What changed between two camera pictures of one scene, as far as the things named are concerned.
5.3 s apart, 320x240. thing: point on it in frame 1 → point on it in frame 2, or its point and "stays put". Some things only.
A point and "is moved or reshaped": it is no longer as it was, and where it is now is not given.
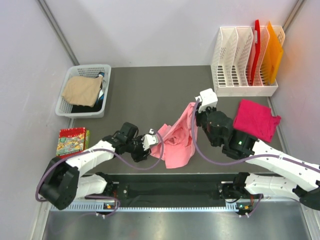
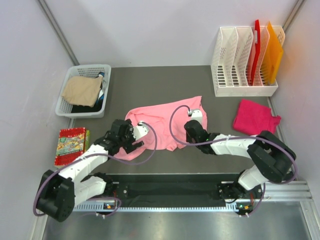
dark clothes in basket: (98, 106) stays put
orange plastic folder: (272, 56) stays put
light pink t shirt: (179, 138) is moved or reshaped
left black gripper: (142, 154) → (130, 148)
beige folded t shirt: (82, 90) stays put
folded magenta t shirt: (256, 120) stays put
